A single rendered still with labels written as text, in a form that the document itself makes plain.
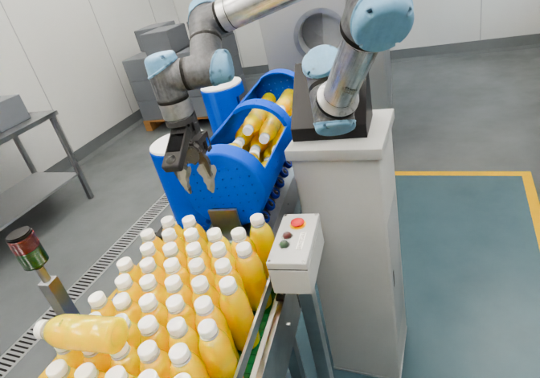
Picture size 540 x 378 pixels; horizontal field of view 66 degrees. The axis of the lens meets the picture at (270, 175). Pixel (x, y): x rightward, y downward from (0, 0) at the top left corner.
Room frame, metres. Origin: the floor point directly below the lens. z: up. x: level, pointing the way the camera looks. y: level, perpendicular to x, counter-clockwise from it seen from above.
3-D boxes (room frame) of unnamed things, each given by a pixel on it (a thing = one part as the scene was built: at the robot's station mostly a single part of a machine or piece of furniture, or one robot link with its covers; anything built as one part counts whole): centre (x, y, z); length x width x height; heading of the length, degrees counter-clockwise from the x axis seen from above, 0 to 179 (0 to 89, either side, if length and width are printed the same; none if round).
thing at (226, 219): (1.15, 0.17, 0.99); 0.10 x 0.02 x 0.12; 69
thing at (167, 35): (5.34, 0.73, 0.59); 1.20 x 0.80 x 1.19; 62
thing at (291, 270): (0.85, -0.02, 1.05); 0.20 x 0.10 x 0.10; 159
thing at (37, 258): (0.92, 0.65, 1.18); 0.06 x 0.06 x 0.05
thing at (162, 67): (0.98, 0.18, 1.53); 0.09 x 0.08 x 0.11; 81
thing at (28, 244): (0.92, 0.65, 1.23); 0.06 x 0.06 x 0.04
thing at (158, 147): (1.89, 0.39, 1.03); 0.28 x 0.28 x 0.01
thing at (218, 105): (2.73, 0.17, 0.59); 0.28 x 0.28 x 0.88
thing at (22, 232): (0.92, 0.65, 1.18); 0.06 x 0.06 x 0.16
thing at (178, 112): (0.98, 0.18, 1.45); 0.08 x 0.08 x 0.05
